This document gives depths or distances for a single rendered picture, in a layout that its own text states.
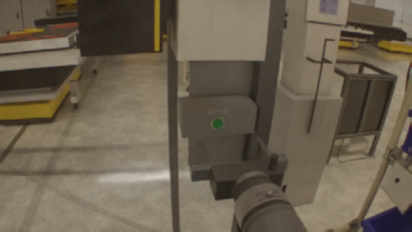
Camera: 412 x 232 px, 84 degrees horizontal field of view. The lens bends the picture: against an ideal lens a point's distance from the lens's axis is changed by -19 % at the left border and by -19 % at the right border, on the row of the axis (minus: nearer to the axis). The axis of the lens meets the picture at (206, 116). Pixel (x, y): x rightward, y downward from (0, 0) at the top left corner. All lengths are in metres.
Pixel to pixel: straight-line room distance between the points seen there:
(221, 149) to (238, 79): 0.23
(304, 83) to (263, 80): 0.98
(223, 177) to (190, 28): 0.28
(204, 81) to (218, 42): 0.22
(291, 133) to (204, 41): 1.28
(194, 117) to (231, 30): 0.25
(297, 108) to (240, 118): 0.98
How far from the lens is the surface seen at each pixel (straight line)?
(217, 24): 0.56
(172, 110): 1.31
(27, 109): 3.61
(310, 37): 1.67
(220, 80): 0.77
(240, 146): 0.89
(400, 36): 15.49
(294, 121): 1.72
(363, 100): 2.74
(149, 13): 0.55
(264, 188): 0.44
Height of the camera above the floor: 1.47
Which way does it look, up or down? 26 degrees down
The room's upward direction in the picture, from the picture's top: 3 degrees clockwise
